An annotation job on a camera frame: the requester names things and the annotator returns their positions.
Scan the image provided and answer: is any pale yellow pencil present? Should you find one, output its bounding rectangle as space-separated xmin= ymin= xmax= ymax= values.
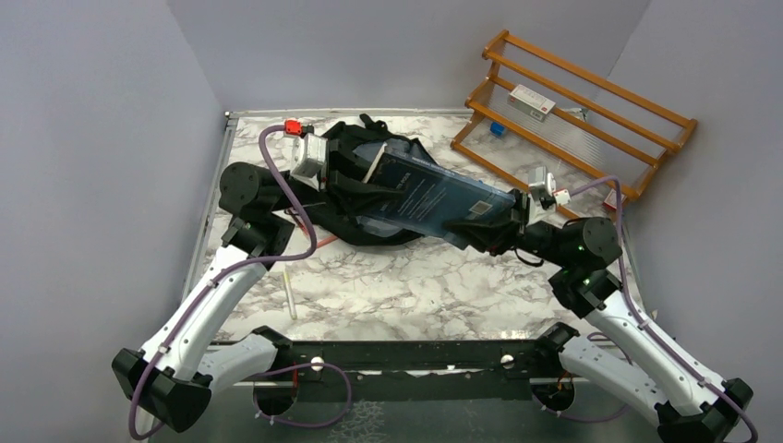
xmin=283 ymin=269 xmax=298 ymax=320

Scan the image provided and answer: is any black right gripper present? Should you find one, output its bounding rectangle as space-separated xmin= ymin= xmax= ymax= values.
xmin=445 ymin=186 xmax=574 ymax=267

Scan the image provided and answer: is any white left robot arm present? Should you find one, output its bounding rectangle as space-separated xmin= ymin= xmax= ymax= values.
xmin=112 ymin=125 xmax=420 ymax=441

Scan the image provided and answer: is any small blue object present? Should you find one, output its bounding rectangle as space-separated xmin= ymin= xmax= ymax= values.
xmin=489 ymin=122 xmax=506 ymax=138

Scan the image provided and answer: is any salmon pink pencil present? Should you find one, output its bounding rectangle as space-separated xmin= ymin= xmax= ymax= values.
xmin=317 ymin=236 xmax=338 ymax=248

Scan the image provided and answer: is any dark blue book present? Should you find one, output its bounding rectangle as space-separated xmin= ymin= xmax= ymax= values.
xmin=354 ymin=138 xmax=515 ymax=249

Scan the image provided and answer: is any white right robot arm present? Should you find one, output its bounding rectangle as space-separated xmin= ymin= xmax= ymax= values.
xmin=444 ymin=188 xmax=753 ymax=442

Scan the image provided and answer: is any orange wooden shelf rack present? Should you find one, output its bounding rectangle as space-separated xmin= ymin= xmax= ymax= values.
xmin=451 ymin=30 xmax=698 ymax=206

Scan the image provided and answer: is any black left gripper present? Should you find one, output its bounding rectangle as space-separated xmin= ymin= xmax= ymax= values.
xmin=267 ymin=138 xmax=404 ymax=220

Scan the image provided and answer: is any small red white box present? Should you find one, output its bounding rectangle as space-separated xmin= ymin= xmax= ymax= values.
xmin=603 ymin=189 xmax=618 ymax=211

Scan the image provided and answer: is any black metal base rail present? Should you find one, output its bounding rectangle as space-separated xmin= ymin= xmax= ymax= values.
xmin=231 ymin=327 xmax=595 ymax=403

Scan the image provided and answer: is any black student bag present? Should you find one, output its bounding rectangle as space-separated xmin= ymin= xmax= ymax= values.
xmin=305 ymin=114 xmax=435 ymax=246

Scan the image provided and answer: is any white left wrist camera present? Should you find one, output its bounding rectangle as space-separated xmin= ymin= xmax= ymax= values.
xmin=290 ymin=133 xmax=328 ymax=190

